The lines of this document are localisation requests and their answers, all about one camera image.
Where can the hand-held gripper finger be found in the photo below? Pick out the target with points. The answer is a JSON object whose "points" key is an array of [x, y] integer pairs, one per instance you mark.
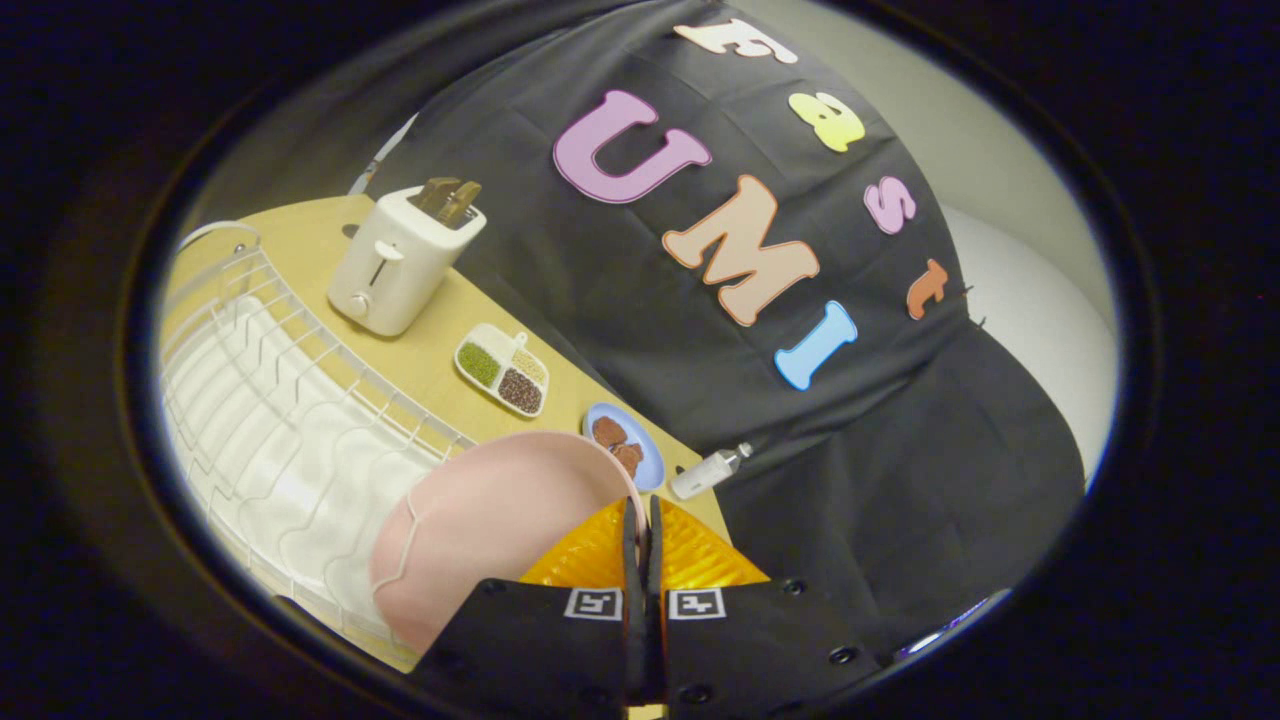
{"points": [[655, 560], [632, 560]]}

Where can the pink plate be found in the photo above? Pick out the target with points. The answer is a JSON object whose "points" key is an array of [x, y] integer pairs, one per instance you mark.
{"points": [[490, 520]]}

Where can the blue plate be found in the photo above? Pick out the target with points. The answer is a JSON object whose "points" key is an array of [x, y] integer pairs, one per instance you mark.
{"points": [[645, 450]]}

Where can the white sectioned dish with beans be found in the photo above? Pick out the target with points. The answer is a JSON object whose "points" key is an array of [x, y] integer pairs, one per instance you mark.
{"points": [[500, 370]]}

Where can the small white bottle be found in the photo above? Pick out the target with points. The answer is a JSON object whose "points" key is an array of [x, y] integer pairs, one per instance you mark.
{"points": [[700, 475]]}

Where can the brown meat piece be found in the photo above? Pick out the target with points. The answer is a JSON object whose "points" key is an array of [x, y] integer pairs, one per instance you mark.
{"points": [[628, 459], [608, 431]]}

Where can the black backdrop cloth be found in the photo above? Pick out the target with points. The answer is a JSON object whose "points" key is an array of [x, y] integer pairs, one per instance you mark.
{"points": [[600, 300]]}

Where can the white drain tray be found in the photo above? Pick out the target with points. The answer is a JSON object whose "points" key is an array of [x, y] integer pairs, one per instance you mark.
{"points": [[290, 470]]}

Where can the cream toaster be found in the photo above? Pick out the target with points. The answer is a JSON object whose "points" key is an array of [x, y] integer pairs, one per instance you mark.
{"points": [[400, 265]]}

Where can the brown toast slice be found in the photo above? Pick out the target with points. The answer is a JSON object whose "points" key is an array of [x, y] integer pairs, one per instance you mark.
{"points": [[436, 192], [464, 203]]}

